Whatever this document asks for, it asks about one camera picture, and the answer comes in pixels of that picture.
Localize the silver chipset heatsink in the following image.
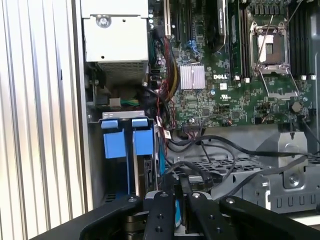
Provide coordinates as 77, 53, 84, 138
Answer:
179, 63, 206, 90

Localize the green motherboard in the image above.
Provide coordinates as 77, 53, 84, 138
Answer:
148, 0, 316, 131

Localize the metal socket cover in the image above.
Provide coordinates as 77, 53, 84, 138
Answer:
259, 65, 300, 100

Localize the beige expansion slot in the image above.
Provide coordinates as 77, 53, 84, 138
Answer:
163, 0, 173, 38

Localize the gray flat cable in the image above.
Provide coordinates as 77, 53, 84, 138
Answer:
214, 153, 313, 203

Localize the black expansion slot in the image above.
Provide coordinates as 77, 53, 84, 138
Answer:
185, 0, 194, 42
174, 0, 183, 43

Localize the blue plastic bay block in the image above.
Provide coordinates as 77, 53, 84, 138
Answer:
101, 119, 125, 160
131, 118, 155, 159

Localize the black RAM slot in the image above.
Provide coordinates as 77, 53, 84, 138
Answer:
229, 12, 241, 81
241, 0, 251, 83
298, 4, 309, 81
288, 9, 301, 76

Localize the silver power supply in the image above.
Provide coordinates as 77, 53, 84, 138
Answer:
80, 0, 150, 78

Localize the CPU socket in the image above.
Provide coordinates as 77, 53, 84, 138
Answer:
249, 21, 292, 68

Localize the gray metal disk bay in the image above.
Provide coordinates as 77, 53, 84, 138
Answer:
164, 129, 320, 215

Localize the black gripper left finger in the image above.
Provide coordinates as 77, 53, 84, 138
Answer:
29, 174, 180, 240

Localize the multicolour power wire bundle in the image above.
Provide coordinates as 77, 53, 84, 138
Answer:
147, 34, 182, 133

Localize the thin metal locking lever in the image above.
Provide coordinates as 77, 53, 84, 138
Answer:
286, 1, 302, 25
256, 15, 275, 65

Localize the black PC case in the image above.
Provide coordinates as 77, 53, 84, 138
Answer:
71, 0, 320, 240

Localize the hard disk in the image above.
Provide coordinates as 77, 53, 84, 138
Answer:
127, 129, 166, 198

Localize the black disk wire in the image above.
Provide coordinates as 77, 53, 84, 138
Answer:
163, 161, 222, 187

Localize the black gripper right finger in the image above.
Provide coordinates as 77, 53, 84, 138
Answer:
179, 175, 320, 240

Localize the long black wire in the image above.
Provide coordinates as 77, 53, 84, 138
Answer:
167, 134, 320, 159

